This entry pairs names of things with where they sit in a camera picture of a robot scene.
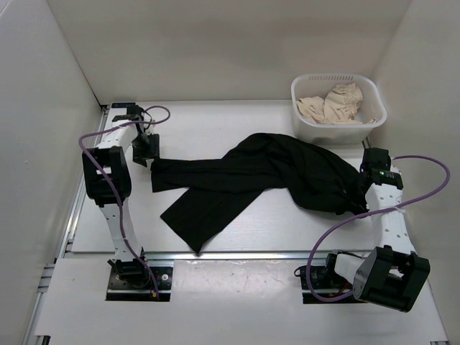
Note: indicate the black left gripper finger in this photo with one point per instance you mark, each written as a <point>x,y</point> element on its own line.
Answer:
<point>141,162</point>
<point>156,159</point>

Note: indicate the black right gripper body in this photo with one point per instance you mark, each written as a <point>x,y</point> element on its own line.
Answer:
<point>356,195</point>

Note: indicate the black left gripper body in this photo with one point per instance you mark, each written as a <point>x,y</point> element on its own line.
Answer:
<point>146,144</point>

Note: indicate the black trousers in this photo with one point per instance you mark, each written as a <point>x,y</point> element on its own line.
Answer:
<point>218,190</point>

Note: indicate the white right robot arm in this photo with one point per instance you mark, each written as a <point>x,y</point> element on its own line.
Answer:
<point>392,275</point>

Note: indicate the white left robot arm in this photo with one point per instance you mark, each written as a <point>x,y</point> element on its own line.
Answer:
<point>109,185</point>

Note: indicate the beige trousers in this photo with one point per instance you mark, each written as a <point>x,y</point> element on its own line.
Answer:
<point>339,107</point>

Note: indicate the blue label sticker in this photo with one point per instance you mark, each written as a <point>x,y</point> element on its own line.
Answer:
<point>120,105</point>

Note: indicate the white plastic basket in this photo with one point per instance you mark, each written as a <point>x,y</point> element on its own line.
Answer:
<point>371,114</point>

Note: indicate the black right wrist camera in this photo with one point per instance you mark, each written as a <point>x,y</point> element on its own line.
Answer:
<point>377,163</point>

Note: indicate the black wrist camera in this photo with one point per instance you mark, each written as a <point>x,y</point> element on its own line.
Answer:
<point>377,163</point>
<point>134,115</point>

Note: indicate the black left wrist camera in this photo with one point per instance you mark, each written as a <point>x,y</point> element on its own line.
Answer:
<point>134,115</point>

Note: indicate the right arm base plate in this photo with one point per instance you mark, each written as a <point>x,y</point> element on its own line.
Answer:
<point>325,282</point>

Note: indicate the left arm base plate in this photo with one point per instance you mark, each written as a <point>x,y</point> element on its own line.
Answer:
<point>143,289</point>

